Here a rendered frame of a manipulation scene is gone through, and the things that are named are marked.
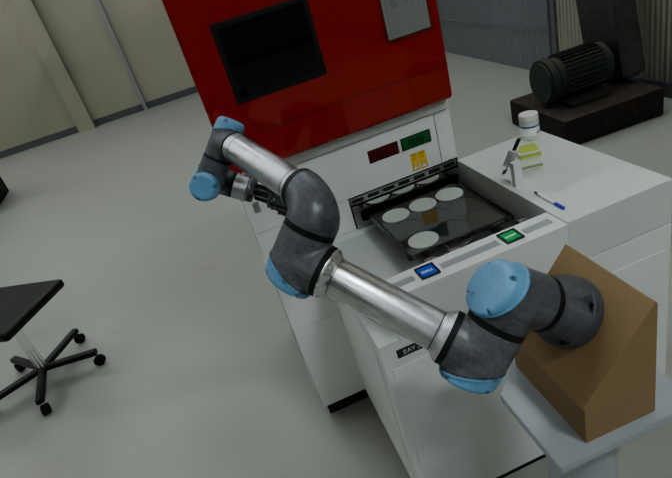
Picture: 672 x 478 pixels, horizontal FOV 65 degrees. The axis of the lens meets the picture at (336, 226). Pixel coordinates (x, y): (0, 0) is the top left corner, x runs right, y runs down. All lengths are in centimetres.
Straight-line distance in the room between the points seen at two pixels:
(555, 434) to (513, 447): 78
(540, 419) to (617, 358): 24
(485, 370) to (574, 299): 22
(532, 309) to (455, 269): 45
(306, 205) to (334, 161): 81
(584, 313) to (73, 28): 1032
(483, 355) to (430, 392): 61
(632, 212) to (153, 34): 975
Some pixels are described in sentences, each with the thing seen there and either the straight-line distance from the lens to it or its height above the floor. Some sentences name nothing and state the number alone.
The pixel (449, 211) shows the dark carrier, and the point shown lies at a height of 90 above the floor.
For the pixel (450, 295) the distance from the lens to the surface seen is 147.
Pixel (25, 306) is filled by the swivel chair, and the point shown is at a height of 55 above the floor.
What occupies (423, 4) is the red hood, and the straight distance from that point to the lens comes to 184.
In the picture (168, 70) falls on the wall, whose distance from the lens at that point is 1081.
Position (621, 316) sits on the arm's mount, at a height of 106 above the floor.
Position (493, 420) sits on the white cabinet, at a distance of 186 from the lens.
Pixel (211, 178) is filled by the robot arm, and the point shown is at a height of 137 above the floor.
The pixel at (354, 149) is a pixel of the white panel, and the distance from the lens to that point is 188.
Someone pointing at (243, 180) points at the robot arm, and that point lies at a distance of 148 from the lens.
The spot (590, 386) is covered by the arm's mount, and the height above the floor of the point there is 95.
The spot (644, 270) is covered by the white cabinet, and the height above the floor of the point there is 69.
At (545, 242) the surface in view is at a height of 93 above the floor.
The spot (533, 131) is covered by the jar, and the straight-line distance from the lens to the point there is 211.
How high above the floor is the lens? 179
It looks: 27 degrees down
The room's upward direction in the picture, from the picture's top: 17 degrees counter-clockwise
